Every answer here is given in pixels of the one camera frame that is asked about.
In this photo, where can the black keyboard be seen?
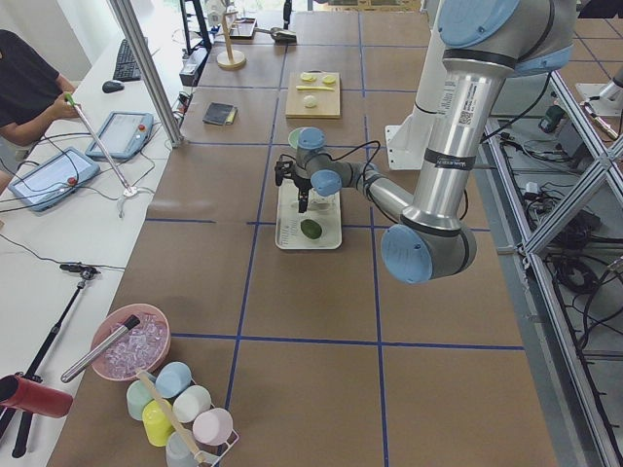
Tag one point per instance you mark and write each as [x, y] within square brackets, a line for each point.
[126, 67]

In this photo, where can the far teach pendant tablet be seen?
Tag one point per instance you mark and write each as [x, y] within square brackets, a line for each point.
[125, 133]

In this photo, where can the cream bear tray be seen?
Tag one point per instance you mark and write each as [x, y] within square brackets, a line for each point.
[326, 211]

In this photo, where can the blue cup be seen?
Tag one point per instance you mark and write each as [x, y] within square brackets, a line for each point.
[173, 379]

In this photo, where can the mint green bowl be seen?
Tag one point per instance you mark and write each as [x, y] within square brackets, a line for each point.
[294, 137]

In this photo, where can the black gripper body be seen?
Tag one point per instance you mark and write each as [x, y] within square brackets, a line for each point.
[302, 184]

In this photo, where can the bamboo cutting board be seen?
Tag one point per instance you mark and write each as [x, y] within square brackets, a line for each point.
[328, 102]

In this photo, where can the yellow sponge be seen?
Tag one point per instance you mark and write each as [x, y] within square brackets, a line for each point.
[232, 115]

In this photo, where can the lemon slice front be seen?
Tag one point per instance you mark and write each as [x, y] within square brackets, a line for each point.
[307, 77]

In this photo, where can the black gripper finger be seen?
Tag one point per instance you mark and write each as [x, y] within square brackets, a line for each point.
[303, 201]
[278, 176]

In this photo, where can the metal scoop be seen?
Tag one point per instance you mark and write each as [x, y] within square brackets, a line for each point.
[279, 35]

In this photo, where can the yellow plastic knife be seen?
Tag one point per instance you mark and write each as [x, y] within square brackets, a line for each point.
[310, 88]

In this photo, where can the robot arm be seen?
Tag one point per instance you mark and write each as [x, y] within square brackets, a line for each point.
[485, 42]

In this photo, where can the pink bowl with ice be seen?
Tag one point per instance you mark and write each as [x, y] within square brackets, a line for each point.
[144, 347]

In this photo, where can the green cup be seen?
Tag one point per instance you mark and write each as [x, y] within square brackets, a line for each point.
[137, 397]

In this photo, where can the white steamed bun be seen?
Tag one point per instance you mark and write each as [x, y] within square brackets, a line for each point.
[309, 101]

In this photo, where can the red cylinder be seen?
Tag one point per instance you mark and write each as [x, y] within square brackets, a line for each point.
[30, 396]

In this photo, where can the wooden stand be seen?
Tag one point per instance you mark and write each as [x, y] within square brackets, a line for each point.
[230, 59]

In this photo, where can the wooden stick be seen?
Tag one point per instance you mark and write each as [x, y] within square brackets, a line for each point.
[200, 456]

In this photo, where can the clear grey cup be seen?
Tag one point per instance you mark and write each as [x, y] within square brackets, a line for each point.
[177, 454]

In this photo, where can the black computer mouse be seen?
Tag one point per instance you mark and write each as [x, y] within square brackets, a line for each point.
[112, 86]

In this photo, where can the lemon slice top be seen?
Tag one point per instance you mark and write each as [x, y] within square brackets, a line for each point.
[328, 79]

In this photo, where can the white cup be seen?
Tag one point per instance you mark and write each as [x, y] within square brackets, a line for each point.
[193, 401]

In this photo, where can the metal rod with green handle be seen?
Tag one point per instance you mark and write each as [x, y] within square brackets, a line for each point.
[129, 190]

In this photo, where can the yellow cup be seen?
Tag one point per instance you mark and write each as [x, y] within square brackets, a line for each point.
[156, 425]

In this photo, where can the seated person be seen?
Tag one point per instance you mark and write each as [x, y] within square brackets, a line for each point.
[32, 92]

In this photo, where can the teach pendant tablet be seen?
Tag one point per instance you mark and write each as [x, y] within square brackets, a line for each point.
[54, 180]
[125, 133]

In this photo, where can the near teach pendant tablet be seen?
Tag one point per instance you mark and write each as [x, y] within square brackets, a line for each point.
[54, 180]

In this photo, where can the lemon slice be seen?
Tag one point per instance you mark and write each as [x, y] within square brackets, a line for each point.
[328, 79]
[307, 77]

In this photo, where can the pink cup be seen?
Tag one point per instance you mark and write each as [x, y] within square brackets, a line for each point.
[213, 427]

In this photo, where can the black tray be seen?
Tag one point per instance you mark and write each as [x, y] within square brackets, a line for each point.
[242, 28]

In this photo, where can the aluminium frame post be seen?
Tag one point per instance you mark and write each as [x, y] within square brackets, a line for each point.
[129, 23]

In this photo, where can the wire cup rack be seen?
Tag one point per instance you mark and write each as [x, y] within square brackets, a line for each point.
[222, 449]

